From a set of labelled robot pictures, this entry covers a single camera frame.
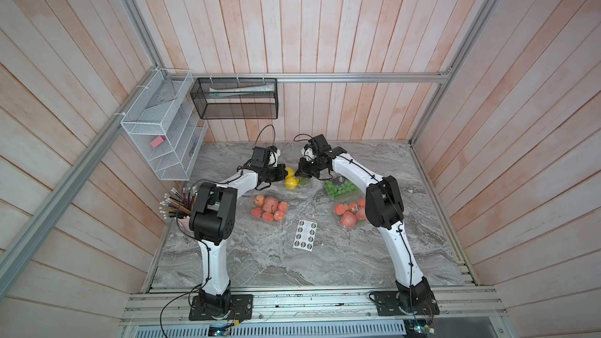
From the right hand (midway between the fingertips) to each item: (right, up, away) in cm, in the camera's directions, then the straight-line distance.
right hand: (293, 173), depth 100 cm
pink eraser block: (-49, +12, -17) cm, 53 cm away
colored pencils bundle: (-41, -10, -19) cm, 46 cm away
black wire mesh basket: (-26, +34, +4) cm, 43 cm away
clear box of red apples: (+23, -15, -9) cm, 29 cm away
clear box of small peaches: (-10, -14, -8) cm, 19 cm away
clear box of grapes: (+20, -6, -1) cm, 21 cm away
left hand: (-2, -1, 0) cm, 2 cm away
